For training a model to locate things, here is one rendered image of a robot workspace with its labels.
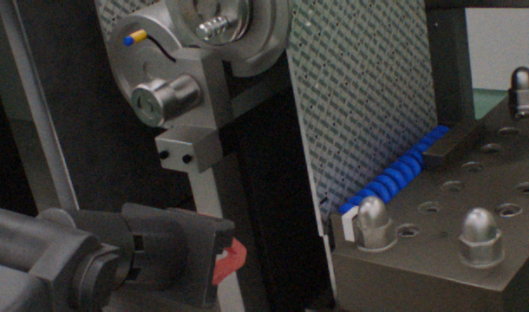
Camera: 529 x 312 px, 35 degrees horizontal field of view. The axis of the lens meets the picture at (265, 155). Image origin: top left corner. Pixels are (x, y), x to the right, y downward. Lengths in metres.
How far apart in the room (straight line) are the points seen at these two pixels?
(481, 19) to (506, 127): 2.76
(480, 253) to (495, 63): 3.07
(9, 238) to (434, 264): 0.36
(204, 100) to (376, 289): 0.23
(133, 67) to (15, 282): 0.44
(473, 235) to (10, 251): 0.37
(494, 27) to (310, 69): 2.96
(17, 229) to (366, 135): 0.43
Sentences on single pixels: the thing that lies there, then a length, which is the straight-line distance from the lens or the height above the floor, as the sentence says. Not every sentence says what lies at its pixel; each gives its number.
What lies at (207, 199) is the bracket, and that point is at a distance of 0.80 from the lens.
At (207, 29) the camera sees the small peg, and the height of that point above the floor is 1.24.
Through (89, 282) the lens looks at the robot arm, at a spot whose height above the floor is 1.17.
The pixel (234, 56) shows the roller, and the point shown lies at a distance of 0.76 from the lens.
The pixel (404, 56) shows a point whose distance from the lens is 0.89.
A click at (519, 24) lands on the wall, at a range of 3.64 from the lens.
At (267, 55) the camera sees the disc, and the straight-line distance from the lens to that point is 0.74.
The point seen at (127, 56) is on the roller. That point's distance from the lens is 0.88.
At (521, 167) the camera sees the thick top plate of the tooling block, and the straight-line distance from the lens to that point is 0.86.
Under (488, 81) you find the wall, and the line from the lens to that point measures 3.78.
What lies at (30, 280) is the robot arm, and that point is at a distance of 0.47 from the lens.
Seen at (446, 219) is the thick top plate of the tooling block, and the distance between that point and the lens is 0.77.
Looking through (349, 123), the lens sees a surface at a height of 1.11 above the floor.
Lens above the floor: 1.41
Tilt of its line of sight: 23 degrees down
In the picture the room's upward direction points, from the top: 11 degrees counter-clockwise
